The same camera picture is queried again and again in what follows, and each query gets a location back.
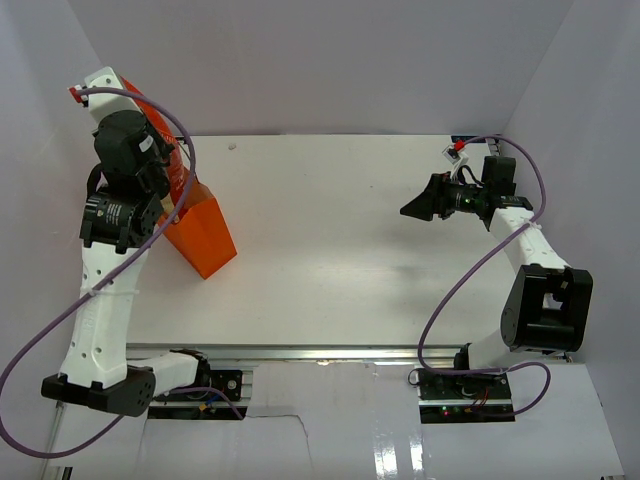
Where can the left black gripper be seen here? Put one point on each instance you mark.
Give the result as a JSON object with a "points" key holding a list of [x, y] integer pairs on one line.
{"points": [[165, 147]]}

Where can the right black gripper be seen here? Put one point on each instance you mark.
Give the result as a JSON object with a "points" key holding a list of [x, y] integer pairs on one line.
{"points": [[428, 203]]}

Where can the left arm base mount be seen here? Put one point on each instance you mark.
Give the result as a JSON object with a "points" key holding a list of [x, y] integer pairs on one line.
{"points": [[221, 401]]}

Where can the aluminium right side rail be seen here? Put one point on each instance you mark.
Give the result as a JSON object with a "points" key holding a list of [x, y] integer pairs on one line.
{"points": [[494, 145]]}

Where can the orange paper bag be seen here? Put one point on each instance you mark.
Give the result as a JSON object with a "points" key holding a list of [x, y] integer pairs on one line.
{"points": [[201, 235]]}

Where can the blue table label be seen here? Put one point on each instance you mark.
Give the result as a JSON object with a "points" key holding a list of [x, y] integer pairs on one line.
{"points": [[467, 139]]}

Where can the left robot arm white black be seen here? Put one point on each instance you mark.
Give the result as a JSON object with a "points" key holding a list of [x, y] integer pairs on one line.
{"points": [[118, 218]]}

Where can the aluminium front rail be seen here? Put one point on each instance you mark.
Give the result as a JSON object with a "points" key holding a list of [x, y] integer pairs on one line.
{"points": [[375, 353]]}

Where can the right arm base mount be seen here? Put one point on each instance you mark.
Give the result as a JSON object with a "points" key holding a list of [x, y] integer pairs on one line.
{"points": [[467, 399]]}

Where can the aluminium rail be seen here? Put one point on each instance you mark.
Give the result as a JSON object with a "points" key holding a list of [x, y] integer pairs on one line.
{"points": [[494, 145], [375, 353]]}

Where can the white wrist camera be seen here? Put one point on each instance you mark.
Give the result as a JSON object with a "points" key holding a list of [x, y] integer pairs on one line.
{"points": [[104, 104], [455, 154]]}

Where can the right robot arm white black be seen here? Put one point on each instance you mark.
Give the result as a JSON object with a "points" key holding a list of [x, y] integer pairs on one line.
{"points": [[547, 308]]}

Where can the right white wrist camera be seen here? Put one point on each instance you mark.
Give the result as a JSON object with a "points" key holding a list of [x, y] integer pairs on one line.
{"points": [[455, 154]]}

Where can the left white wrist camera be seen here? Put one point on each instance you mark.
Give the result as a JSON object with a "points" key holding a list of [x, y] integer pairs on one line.
{"points": [[104, 104]]}

